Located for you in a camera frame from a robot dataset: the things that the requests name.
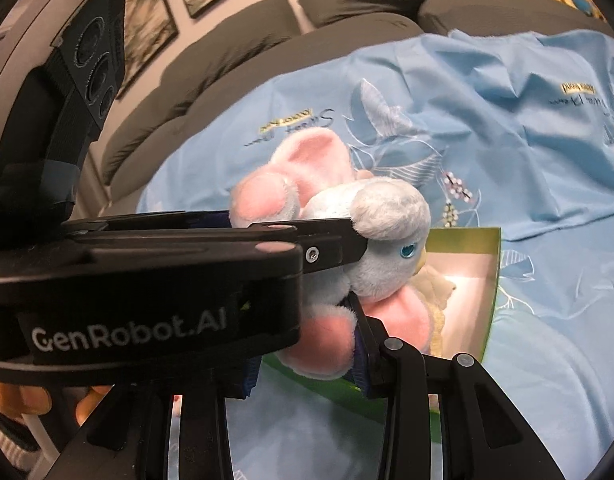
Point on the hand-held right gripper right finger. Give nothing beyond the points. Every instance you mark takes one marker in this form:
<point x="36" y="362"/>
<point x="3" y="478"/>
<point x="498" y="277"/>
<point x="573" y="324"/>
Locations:
<point x="362" y="377"/>

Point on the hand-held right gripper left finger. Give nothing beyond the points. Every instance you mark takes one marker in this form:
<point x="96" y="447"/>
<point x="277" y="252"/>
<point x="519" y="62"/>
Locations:
<point x="247" y="380"/>

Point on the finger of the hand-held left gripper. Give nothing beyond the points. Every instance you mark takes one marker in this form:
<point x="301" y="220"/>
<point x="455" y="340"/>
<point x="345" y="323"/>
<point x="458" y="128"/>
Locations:
<point x="337" y="247"/>
<point x="219" y="219"/>

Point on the green cardboard box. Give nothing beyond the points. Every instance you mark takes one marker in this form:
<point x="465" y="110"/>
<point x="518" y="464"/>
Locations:
<point x="317" y="390"/>

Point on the blue pink plush elephant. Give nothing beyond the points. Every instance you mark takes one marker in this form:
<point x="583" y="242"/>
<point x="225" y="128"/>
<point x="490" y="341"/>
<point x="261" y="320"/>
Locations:
<point x="387" y="270"/>

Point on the person's left forearm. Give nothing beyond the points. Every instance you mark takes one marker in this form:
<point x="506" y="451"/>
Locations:
<point x="7" y="440"/>

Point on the person's left hand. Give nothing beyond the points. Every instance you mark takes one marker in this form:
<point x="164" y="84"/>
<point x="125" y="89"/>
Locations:
<point x="32" y="400"/>

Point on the cream knitted hat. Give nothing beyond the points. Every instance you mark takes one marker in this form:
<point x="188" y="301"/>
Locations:
<point x="437" y="320"/>

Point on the light blue floral blanket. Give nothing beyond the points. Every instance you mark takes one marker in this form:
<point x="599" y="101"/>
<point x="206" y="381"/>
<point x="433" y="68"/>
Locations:
<point x="537" y="160"/>

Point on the blue plush toy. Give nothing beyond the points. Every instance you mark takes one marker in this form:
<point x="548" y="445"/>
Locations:
<point x="587" y="5"/>

